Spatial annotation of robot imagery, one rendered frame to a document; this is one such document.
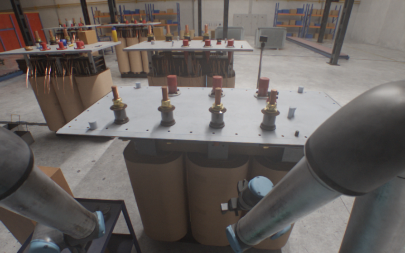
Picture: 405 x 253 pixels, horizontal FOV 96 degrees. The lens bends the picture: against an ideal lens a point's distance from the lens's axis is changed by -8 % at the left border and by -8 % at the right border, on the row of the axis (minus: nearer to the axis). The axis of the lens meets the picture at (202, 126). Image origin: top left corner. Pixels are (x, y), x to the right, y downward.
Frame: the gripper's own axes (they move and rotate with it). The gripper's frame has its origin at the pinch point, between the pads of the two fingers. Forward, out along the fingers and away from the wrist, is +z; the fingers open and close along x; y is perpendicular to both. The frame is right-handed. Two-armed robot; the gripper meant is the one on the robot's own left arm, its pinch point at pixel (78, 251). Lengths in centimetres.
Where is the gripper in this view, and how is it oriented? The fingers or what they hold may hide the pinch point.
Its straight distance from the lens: 119.6
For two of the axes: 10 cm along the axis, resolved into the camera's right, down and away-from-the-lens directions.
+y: 0.3, -5.0, 8.7
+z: 0.1, 8.7, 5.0
